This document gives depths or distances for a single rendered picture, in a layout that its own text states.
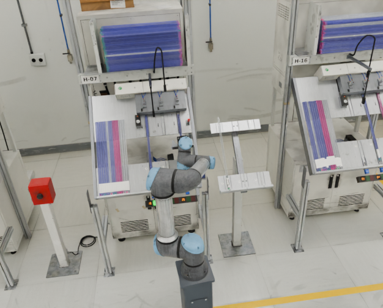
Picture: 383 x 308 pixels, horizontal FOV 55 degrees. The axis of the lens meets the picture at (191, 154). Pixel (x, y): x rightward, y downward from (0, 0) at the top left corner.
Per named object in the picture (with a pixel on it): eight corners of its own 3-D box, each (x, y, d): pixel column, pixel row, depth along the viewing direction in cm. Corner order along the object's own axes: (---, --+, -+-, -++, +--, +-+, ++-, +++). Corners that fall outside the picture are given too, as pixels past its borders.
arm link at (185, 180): (197, 175, 168) (216, 151, 214) (174, 173, 171) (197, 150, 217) (196, 199, 171) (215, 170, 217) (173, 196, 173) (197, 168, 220)
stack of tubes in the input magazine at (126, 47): (183, 65, 247) (180, 24, 234) (106, 72, 243) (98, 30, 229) (181, 60, 258) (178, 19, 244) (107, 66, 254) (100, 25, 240)
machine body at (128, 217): (199, 234, 307) (196, 172, 276) (114, 245, 302) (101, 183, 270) (189, 188, 363) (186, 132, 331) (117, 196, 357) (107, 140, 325)
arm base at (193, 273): (211, 277, 200) (210, 264, 195) (183, 283, 198) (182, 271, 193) (204, 257, 213) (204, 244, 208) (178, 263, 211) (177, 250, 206)
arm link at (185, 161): (193, 171, 211) (195, 151, 211) (174, 169, 213) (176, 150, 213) (196, 170, 218) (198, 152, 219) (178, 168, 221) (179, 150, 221)
